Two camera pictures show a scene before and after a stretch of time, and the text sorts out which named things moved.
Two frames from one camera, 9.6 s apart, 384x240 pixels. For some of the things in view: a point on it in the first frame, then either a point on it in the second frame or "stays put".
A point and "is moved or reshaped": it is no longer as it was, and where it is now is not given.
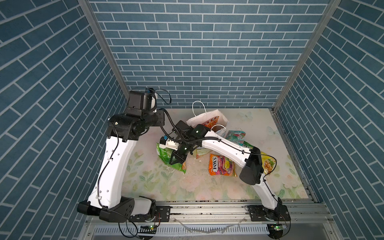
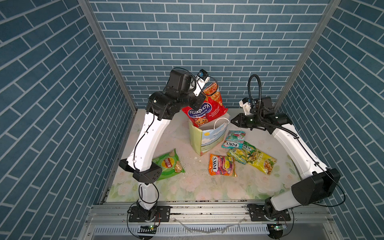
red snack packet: x=210 y=123 to x=210 y=109
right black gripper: x=179 y=158 to x=239 y=118
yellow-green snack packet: x=268 y=163 stays put
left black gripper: x=161 y=118 to x=198 y=99
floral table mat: x=212 y=178 stays put
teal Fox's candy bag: x=236 y=137 stays put
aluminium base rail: x=217 y=222 stays put
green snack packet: x=165 y=154 is moved or reshaped
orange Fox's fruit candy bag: x=221 y=165 stays put
